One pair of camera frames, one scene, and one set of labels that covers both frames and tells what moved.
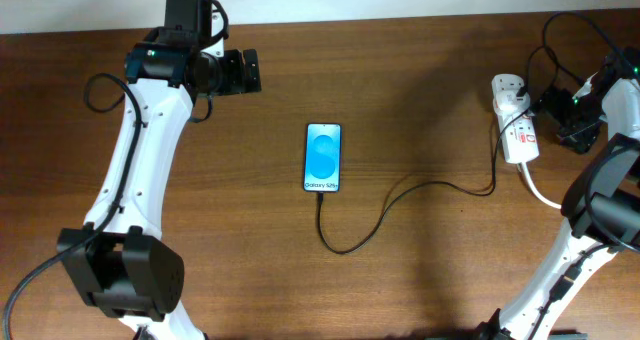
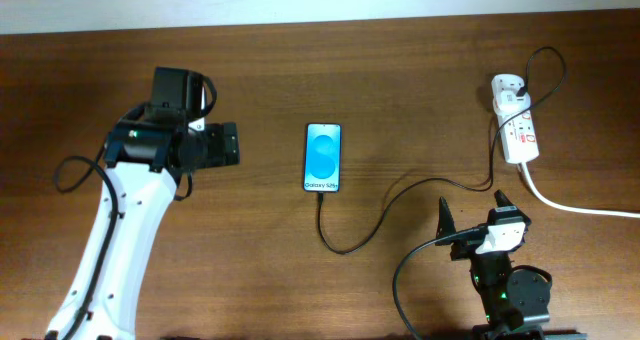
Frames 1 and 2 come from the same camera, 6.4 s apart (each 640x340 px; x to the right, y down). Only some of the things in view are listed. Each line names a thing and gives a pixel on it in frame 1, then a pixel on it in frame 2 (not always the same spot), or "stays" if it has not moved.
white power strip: x=517 y=131 stays
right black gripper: x=578 y=135 → x=465 y=247
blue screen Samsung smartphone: x=323 y=157 stays
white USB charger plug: x=510 y=103 stays
